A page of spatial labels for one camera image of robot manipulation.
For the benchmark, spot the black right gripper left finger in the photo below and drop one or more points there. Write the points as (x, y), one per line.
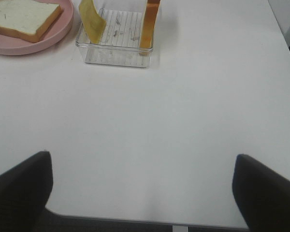
(24, 192)

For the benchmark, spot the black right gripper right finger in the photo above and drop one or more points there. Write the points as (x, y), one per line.
(262, 195)

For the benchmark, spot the bread slice with orange crust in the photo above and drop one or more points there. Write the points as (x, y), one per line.
(27, 19)

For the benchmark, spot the pink round plate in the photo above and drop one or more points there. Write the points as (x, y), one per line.
(57, 31)

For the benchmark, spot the clear right plastic container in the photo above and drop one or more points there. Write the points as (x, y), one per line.
(120, 42)

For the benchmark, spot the yellow cheese slice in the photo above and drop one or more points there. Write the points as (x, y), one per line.
(93, 23)

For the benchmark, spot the upright bread slice right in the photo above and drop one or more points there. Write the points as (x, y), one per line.
(148, 26)

